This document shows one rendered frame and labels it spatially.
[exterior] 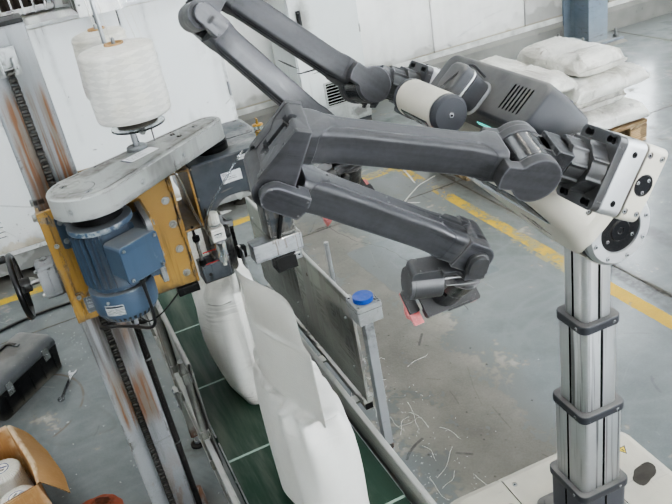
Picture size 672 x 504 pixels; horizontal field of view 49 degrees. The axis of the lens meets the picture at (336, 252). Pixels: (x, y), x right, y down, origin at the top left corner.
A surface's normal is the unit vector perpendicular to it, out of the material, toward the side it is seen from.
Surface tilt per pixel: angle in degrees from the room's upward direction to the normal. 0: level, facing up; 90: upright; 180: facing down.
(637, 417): 0
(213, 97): 88
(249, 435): 0
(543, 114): 66
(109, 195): 90
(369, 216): 106
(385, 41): 90
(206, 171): 90
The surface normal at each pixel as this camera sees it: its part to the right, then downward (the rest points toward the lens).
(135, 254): 0.76, 0.20
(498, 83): -0.71, -0.47
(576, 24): -0.89, 0.33
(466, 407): -0.16, -0.87
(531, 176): 0.23, 0.69
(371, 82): 0.44, 0.17
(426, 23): 0.41, 0.37
